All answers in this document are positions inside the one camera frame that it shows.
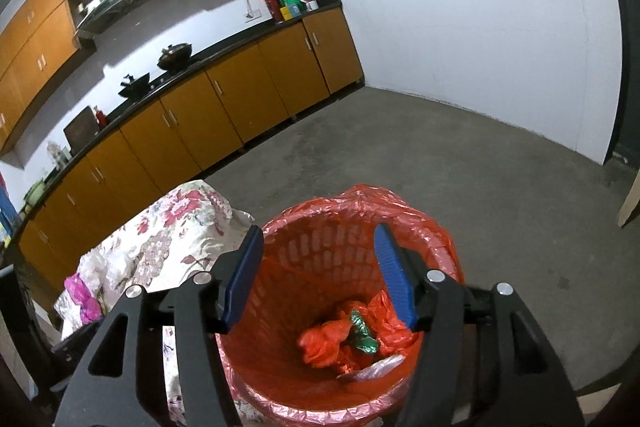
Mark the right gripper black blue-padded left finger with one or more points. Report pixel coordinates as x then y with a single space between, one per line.
119 381

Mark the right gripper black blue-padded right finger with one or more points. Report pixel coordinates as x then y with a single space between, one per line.
519 378

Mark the magenta plastic bag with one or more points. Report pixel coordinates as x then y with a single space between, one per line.
90 309

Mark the red plastic bag trash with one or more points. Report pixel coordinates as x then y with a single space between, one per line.
392 334

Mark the green wrapper trash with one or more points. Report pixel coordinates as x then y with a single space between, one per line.
360 336

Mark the red lined trash basket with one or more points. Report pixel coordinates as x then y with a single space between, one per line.
317 255

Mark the lower wooden kitchen cabinets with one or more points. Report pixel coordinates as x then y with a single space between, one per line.
231 94

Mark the floral tablecloth table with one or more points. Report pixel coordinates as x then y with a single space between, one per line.
182 233

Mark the green pot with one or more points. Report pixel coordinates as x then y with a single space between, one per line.
34 193

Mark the glass jar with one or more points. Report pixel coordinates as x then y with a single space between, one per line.
57 154

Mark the dark cutting board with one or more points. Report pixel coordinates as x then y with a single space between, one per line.
81 130

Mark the red bottle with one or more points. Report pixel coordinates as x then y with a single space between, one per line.
100 117

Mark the black wok pan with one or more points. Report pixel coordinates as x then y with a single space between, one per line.
135 87

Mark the black wok with lid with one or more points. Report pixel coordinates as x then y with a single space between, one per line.
175 57

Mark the black range hood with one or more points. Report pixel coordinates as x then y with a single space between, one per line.
104 16

